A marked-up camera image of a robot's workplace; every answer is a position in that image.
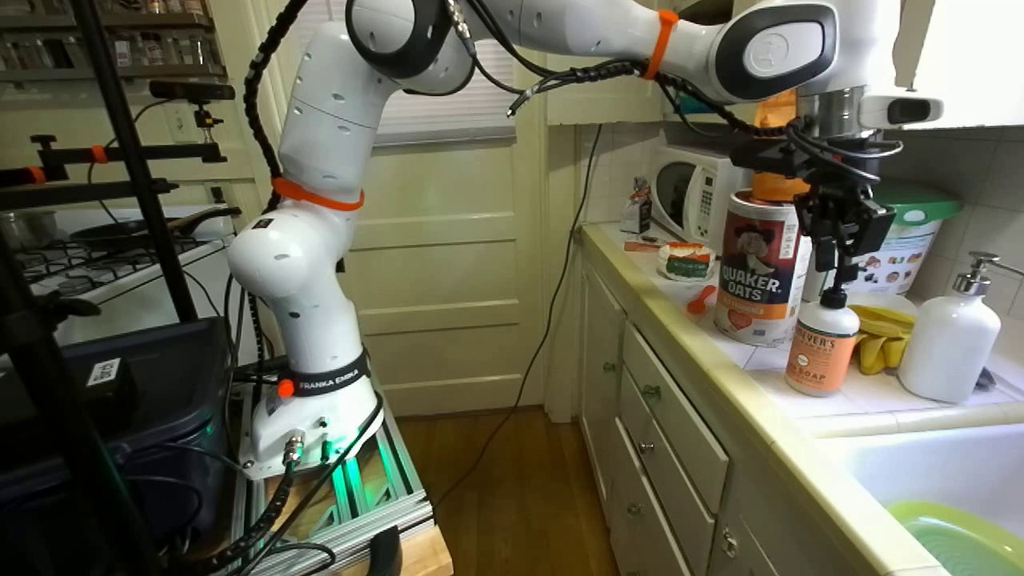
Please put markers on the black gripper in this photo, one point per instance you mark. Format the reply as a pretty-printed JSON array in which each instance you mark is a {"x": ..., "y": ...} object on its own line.
[{"x": 843, "y": 180}]

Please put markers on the orange label pump bottle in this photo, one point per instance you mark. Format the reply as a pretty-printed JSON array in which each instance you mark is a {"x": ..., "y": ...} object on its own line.
[{"x": 821, "y": 353}]

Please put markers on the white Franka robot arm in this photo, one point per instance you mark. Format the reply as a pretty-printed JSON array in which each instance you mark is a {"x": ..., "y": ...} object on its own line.
[{"x": 322, "y": 138}]

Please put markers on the white pump bottle silver nozzle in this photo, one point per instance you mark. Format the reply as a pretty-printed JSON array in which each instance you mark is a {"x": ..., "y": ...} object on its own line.
[{"x": 947, "y": 339}]

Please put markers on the white tub green lid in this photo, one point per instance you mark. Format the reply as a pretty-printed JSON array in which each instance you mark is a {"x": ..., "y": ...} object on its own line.
[{"x": 908, "y": 245}]

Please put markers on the Quaker oats canister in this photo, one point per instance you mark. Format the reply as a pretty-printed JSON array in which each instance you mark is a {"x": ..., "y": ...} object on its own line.
[{"x": 761, "y": 273}]

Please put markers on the yellow rubber glove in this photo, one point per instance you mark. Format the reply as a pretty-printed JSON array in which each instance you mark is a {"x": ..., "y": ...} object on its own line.
[{"x": 883, "y": 339}]

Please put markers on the orange plastic spoon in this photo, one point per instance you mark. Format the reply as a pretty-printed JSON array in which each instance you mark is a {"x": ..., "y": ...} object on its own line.
[{"x": 702, "y": 301}]

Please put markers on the white orange green round container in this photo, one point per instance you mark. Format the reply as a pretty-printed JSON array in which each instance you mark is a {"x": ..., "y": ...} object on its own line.
[{"x": 686, "y": 260}]

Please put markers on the white microwave oven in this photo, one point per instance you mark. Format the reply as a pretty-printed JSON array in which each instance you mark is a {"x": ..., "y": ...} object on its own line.
[{"x": 693, "y": 195}]

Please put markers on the flat printed packet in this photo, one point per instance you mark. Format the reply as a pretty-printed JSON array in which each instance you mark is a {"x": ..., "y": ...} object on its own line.
[{"x": 640, "y": 245}]

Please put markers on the cream cabinet drawer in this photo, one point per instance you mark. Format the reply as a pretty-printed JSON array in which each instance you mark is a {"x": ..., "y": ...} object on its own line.
[{"x": 675, "y": 420}]

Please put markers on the white ceramic sink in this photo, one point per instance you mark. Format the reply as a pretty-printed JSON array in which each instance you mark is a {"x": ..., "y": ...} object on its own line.
[{"x": 940, "y": 469}]

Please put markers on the cream lower cabinet door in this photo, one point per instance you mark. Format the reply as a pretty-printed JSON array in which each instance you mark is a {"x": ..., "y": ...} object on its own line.
[{"x": 604, "y": 362}]

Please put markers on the cream lower cabinet front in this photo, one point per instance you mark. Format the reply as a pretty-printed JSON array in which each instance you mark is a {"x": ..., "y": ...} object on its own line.
[{"x": 656, "y": 501}]

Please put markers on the green plastic bowl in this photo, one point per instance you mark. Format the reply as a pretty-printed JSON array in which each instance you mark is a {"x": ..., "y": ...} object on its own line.
[{"x": 962, "y": 539}]

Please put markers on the cream panelled door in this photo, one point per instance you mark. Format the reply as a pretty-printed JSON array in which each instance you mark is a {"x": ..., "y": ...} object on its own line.
[{"x": 449, "y": 276}]

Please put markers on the wooden block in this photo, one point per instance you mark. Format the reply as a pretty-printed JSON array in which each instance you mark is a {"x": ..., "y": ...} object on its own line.
[{"x": 421, "y": 548}]

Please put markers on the black equipment case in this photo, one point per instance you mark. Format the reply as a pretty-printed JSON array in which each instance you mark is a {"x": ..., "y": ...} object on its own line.
[{"x": 138, "y": 427}]

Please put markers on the black tripod stand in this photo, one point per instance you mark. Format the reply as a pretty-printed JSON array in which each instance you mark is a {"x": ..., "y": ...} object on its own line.
[{"x": 124, "y": 128}]

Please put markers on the white gas stove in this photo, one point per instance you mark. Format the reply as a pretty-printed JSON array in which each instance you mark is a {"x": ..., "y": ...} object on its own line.
[{"x": 96, "y": 267}]

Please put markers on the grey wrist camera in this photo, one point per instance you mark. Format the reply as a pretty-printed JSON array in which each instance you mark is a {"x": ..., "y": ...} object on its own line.
[{"x": 896, "y": 110}]

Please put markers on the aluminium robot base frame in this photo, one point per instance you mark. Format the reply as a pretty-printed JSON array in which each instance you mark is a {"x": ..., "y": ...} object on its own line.
[{"x": 362, "y": 501}]

